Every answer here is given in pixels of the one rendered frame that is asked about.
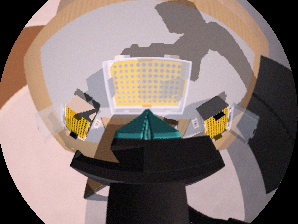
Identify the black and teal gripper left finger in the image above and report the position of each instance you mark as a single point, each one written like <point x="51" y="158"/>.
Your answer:
<point x="134" y="129"/>

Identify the grey bench mat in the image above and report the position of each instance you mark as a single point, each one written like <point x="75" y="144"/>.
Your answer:
<point x="222" y="62"/>

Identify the yellow perforated tip rack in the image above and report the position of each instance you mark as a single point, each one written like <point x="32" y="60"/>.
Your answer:
<point x="76" y="124"/>
<point x="215" y="126"/>

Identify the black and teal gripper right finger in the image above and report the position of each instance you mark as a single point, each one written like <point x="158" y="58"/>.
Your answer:
<point x="159" y="129"/>

